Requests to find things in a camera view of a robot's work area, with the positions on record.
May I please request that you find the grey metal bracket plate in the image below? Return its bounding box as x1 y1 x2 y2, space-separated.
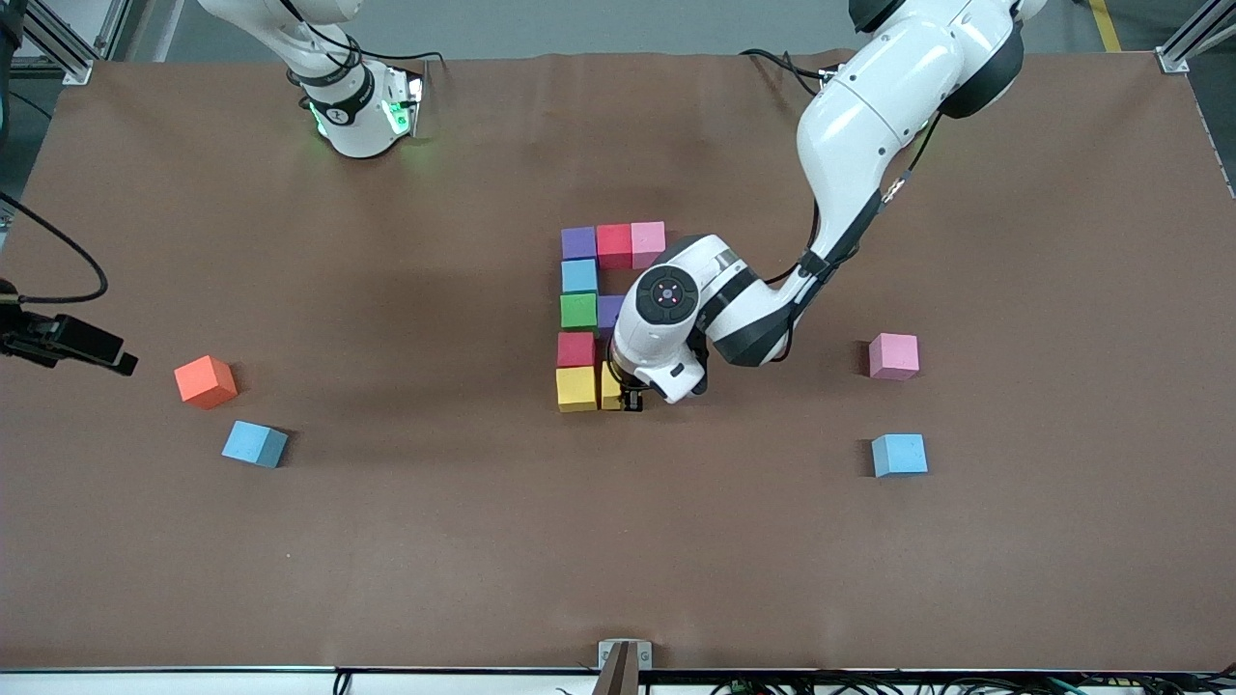
597 639 654 673

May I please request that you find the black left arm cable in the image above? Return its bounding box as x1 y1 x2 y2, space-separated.
772 87 942 363

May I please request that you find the orange foam cube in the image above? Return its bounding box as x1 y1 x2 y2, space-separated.
174 354 239 411

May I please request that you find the silver aluminium frame post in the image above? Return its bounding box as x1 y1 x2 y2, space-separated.
17 0 131 86
1156 0 1236 74

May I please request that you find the black base cable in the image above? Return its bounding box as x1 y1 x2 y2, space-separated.
740 46 833 97

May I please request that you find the pink foam cube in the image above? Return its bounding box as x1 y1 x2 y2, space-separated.
868 332 921 382
632 222 668 270

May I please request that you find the brown table mat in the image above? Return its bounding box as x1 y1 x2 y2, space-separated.
0 50 1236 673

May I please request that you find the brown pointed bar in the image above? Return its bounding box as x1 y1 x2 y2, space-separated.
591 643 642 695

